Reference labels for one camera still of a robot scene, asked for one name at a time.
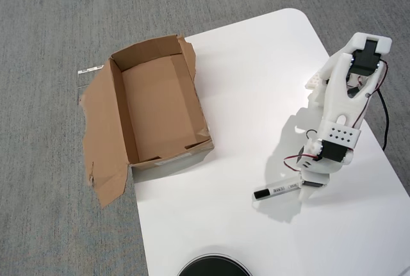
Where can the white marker pen black cap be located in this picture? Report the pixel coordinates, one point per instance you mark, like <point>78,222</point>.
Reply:
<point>275,189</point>

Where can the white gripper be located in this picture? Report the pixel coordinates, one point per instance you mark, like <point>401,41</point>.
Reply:
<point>313,184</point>

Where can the black round object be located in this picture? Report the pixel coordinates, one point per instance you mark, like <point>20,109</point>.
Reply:
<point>214,266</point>

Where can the open brown cardboard box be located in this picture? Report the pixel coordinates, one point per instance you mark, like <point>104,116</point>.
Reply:
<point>153,103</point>

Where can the white tape strip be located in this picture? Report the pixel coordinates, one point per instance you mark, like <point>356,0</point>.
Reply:
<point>91,69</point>

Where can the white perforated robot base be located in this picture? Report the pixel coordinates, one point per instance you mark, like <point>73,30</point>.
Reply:
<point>315,98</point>

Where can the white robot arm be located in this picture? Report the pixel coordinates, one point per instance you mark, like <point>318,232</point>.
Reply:
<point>336,96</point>

